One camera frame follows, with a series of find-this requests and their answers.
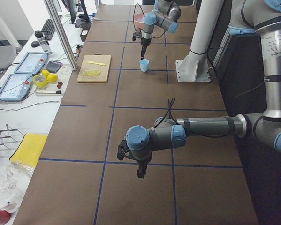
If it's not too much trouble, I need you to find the computer mouse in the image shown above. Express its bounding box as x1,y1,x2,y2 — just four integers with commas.
31,41,40,48

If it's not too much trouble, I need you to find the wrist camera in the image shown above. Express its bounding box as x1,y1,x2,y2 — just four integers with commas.
132,32,142,42
117,140,129,161

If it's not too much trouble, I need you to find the light blue cup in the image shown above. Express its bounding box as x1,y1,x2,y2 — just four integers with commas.
139,59,150,72

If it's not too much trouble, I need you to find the yellow tape roll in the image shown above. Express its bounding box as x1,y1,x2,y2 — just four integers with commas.
33,74,48,88

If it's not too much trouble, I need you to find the water bottle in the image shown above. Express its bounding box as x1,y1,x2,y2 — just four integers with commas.
34,30,52,55

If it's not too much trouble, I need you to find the yellow cloth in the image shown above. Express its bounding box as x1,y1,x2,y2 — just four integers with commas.
9,133,47,169

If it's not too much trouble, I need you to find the teach pendant tablet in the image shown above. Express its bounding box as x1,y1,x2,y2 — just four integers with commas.
0,74,33,102
14,52,48,75

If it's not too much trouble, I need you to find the white mounting pillar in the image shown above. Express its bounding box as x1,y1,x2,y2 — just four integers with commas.
176,0,224,82

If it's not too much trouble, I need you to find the black power strip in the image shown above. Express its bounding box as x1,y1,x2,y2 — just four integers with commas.
80,22,92,42

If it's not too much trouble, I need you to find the yellow lemon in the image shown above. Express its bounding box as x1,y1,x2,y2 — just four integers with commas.
47,74,58,83
41,69,50,77

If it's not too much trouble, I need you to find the purple grey cloth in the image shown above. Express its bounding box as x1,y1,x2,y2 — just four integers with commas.
45,61,63,73

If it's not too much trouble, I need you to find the black keyboard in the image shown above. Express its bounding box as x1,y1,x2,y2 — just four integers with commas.
41,19,55,40

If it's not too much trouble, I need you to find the yellow plastic knife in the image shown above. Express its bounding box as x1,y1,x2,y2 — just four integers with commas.
86,61,106,66

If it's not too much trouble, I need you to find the wire rack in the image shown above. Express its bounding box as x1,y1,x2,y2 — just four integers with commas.
0,124,24,165

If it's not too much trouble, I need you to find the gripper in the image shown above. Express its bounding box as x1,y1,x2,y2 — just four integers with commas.
134,155,152,179
140,37,151,60

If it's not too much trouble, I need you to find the black monitor stand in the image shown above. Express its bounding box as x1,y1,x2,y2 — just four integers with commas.
68,0,91,28

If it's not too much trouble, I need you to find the clear plastic bag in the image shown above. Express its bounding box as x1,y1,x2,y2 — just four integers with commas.
0,163,35,213

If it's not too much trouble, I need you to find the white tray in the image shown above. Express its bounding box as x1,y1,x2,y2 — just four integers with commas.
34,81,66,96

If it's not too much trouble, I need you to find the aluminium frame post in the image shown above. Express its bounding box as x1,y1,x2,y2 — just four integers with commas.
44,0,78,71

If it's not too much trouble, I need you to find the pink bowl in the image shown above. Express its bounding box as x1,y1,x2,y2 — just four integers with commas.
133,13,144,30

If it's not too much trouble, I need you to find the wooden cutting board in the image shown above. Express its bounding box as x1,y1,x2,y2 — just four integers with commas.
77,55,111,83

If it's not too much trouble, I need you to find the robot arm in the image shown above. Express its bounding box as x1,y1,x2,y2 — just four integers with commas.
140,0,181,60
117,0,281,178

